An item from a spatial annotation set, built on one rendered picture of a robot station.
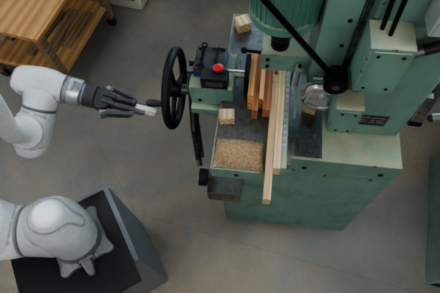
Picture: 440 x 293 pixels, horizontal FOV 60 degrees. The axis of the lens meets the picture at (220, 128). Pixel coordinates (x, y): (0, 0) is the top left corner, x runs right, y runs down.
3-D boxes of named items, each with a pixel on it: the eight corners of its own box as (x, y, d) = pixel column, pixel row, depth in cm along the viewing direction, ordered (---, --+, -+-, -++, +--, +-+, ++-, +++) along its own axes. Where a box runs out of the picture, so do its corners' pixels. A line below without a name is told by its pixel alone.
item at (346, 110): (327, 104, 109) (336, 79, 99) (351, 106, 108) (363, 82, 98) (327, 133, 105) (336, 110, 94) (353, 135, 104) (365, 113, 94)
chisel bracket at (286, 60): (261, 53, 116) (262, 34, 108) (308, 57, 114) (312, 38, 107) (259, 73, 112) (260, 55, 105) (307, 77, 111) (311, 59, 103)
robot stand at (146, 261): (110, 314, 173) (52, 307, 120) (88, 256, 186) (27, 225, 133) (169, 280, 179) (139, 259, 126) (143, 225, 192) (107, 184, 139)
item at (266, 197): (275, 34, 130) (276, 26, 127) (281, 34, 130) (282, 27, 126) (262, 203, 102) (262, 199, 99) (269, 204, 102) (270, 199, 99)
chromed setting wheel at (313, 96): (297, 102, 110) (304, 76, 99) (341, 105, 109) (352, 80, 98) (297, 110, 109) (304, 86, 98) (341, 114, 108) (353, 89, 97)
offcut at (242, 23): (234, 25, 133) (234, 17, 130) (246, 21, 134) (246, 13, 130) (238, 34, 131) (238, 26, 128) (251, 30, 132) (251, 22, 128)
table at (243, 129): (208, 23, 142) (207, 11, 137) (291, 28, 139) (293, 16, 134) (180, 173, 114) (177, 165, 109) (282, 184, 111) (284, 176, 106)
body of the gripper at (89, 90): (78, 99, 116) (109, 107, 118) (86, 76, 120) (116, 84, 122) (79, 110, 123) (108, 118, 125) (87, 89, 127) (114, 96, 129)
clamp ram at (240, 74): (228, 70, 123) (227, 51, 116) (251, 71, 123) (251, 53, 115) (224, 93, 119) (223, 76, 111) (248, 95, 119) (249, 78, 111)
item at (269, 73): (266, 56, 126) (268, 48, 122) (274, 57, 126) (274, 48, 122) (261, 117, 115) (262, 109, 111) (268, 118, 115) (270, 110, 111)
